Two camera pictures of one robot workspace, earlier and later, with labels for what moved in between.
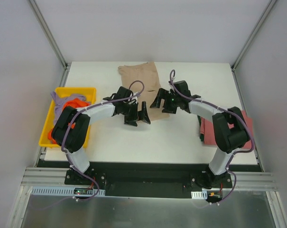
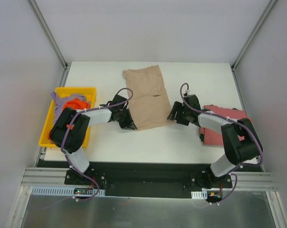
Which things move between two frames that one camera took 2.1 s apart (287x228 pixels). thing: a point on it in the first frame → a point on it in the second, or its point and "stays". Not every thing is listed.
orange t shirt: [76, 103] stays
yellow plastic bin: [86, 142] stays
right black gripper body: [168, 101] → [179, 112]
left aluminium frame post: [44, 25] stays
